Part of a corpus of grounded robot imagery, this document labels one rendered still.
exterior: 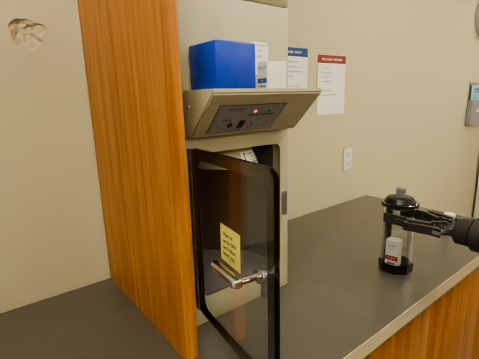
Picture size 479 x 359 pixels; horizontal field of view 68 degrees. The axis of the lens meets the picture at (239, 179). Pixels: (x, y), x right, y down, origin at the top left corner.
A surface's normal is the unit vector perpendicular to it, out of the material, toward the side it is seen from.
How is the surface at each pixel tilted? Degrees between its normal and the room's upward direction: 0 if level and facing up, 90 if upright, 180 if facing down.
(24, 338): 0
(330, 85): 90
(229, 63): 90
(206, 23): 90
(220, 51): 90
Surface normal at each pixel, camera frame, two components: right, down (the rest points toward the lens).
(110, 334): -0.03, -0.97
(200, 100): -0.79, 0.16
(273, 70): 0.37, 0.20
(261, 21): 0.62, 0.16
